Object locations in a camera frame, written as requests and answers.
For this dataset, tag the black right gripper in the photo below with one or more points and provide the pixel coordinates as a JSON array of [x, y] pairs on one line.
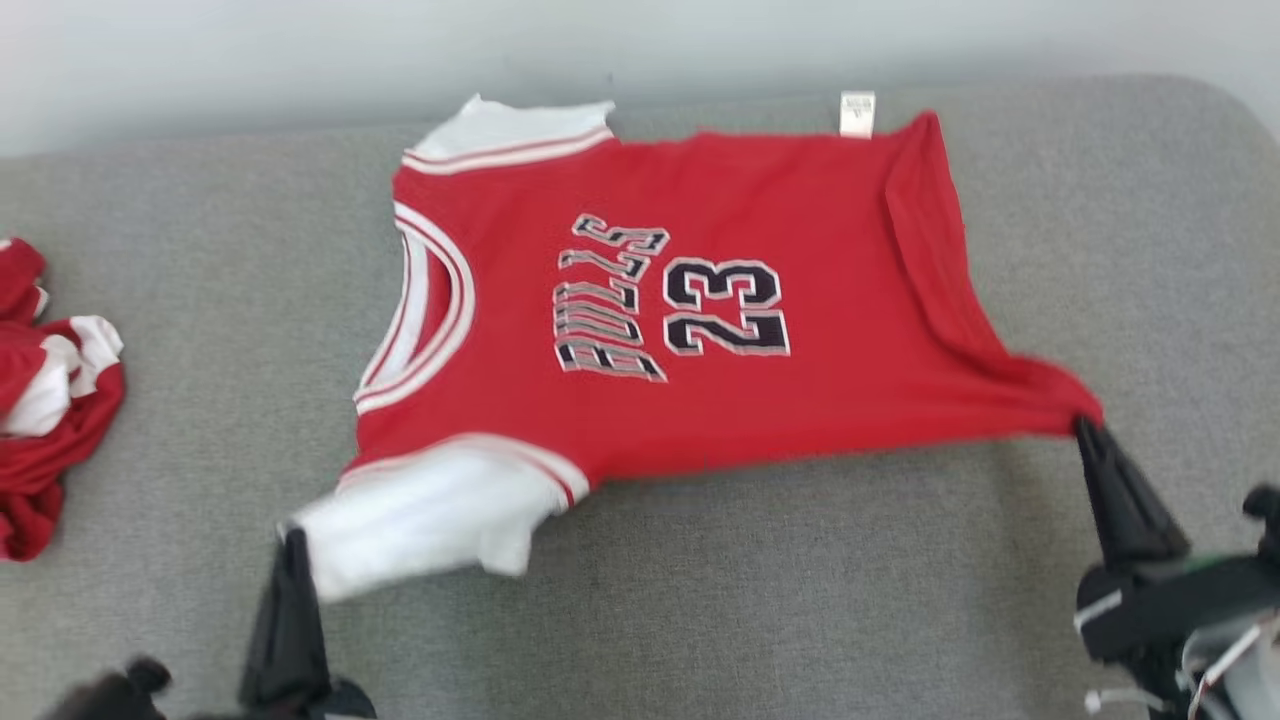
[[1160, 600]]

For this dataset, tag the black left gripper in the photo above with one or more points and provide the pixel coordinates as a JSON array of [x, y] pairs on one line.
[[300, 708]]

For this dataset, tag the red shorts with white stripe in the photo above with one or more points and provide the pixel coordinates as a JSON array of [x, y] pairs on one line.
[[50, 470]]

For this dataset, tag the red Bulls 23 jersey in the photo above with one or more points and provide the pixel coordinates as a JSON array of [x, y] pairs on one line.
[[800, 400]]

